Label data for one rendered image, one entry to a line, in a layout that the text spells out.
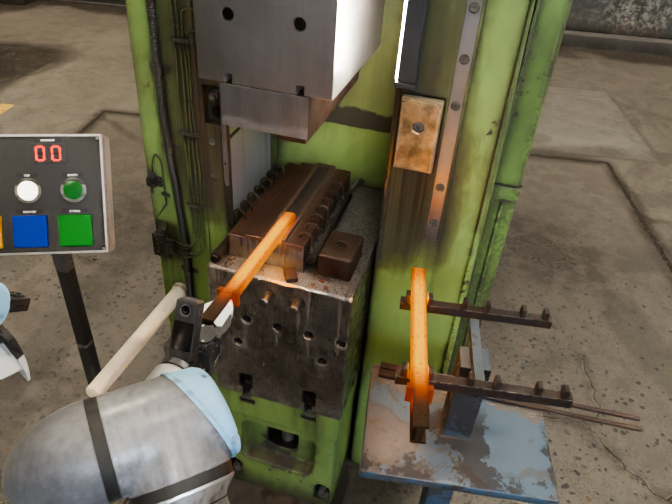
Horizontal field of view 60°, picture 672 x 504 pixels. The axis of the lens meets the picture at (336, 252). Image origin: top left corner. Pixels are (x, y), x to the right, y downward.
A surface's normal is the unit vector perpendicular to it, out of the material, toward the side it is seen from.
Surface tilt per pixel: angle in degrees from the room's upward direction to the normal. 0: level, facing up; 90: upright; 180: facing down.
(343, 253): 0
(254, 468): 90
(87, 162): 60
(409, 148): 90
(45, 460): 43
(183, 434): 38
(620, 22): 90
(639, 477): 0
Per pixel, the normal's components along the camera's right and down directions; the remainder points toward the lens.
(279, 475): -0.29, 0.54
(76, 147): 0.15, 0.10
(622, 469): 0.06, -0.81
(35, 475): -0.29, 0.00
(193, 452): 0.55, -0.38
